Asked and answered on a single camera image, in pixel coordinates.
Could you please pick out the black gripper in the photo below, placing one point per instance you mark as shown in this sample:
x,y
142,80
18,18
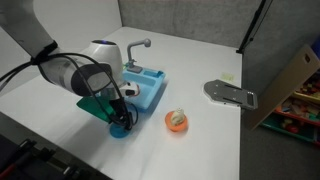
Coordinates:
x,y
116,106

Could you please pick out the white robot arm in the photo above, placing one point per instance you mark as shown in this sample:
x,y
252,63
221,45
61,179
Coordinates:
x,y
66,73

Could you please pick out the blue toy sink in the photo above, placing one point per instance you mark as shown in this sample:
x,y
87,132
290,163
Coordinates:
x,y
150,86

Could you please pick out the blue toy saucer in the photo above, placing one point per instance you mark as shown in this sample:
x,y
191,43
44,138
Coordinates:
x,y
118,134

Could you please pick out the orange toy plate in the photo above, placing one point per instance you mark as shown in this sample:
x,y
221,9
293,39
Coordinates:
x,y
173,128

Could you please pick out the white toy food piece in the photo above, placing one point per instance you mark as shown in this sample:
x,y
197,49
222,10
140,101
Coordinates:
x,y
177,116

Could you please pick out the grey toy faucet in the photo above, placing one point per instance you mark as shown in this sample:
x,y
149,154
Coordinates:
x,y
135,69

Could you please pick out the grey metal mounting plate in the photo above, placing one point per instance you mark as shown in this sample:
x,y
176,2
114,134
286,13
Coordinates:
x,y
220,91

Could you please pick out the yellow sticky note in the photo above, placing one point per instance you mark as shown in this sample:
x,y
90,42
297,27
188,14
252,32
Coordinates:
x,y
227,77

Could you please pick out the dark green toy bin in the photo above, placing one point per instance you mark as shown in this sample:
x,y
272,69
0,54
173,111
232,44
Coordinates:
x,y
280,128

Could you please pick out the black pole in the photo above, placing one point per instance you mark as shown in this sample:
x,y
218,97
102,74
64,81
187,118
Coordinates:
x,y
253,23

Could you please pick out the wooden toy shelf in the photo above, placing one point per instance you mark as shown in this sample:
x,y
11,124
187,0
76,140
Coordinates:
x,y
286,80

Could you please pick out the red toy bin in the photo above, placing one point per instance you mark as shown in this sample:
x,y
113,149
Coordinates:
x,y
293,116

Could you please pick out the yellow toy bin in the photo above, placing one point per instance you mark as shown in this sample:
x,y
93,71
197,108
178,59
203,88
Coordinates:
x,y
308,97

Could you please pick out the green wrist mount plate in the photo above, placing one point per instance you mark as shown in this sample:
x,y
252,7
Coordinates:
x,y
93,108

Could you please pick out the black equipment frame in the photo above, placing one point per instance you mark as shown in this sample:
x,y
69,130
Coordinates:
x,y
26,160

